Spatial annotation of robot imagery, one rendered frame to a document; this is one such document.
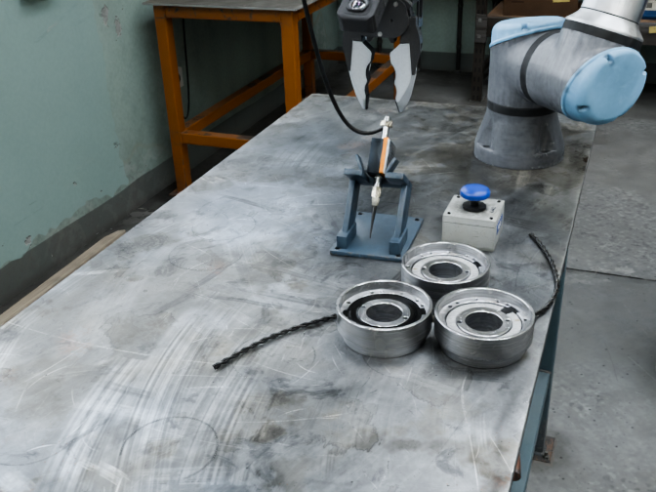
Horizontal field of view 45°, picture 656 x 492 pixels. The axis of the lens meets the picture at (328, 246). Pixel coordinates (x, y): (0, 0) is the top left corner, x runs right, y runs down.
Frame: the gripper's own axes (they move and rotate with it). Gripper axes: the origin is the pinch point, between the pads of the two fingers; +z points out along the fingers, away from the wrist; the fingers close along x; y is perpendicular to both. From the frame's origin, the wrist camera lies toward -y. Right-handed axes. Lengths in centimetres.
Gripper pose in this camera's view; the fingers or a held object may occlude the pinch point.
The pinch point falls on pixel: (381, 102)
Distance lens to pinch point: 104.5
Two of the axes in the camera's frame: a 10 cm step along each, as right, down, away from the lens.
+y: 3.3, -4.5, 8.3
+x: -9.4, -1.3, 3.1
